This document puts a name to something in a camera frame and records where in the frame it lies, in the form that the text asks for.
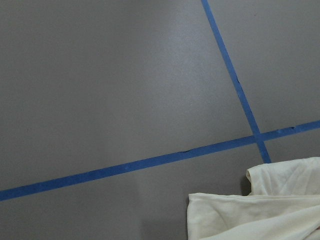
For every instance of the beige printed t-shirt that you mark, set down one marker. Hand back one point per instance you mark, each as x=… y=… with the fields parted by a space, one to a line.
x=283 y=204

